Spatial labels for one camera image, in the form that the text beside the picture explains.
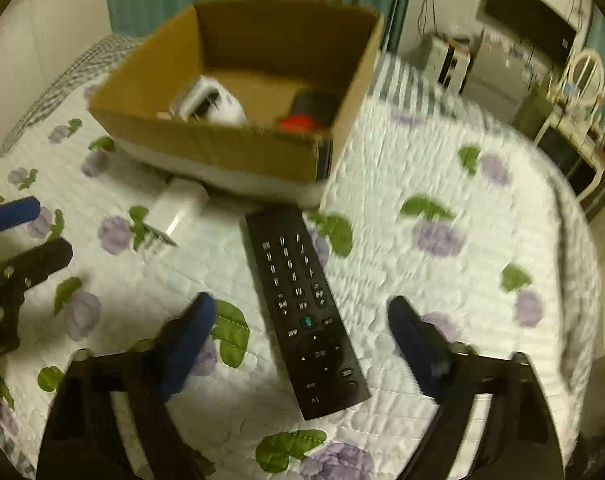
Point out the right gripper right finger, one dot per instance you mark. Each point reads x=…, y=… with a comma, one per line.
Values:
x=519, y=440

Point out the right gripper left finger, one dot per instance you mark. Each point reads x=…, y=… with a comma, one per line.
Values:
x=81, y=438

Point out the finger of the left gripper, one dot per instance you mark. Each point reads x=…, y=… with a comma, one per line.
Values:
x=19, y=212
x=34, y=266

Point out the white USB charger plug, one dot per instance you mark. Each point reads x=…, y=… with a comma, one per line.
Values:
x=176, y=208

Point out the black TV remote control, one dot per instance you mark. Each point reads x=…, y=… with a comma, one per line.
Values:
x=321, y=365

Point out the white cylindrical night light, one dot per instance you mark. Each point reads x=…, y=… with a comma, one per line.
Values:
x=208, y=101

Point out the white bottle red cap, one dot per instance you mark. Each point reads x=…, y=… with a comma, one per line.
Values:
x=298, y=123

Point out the small black adapter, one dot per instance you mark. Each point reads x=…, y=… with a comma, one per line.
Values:
x=319, y=106

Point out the white floral quilt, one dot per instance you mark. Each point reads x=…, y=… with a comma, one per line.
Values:
x=357, y=259

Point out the brown cardboard box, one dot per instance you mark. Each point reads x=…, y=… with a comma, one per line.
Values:
x=263, y=52

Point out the white dressing table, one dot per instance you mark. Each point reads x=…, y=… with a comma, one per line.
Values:
x=576, y=148

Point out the silver mini fridge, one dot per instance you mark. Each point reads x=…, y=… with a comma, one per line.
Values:
x=497, y=79

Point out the oval vanity mirror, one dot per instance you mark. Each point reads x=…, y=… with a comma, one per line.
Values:
x=586, y=75

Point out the white suitcase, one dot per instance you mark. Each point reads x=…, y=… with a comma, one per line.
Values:
x=444, y=62

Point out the black wall television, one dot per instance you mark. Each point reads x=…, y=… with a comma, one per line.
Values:
x=538, y=24

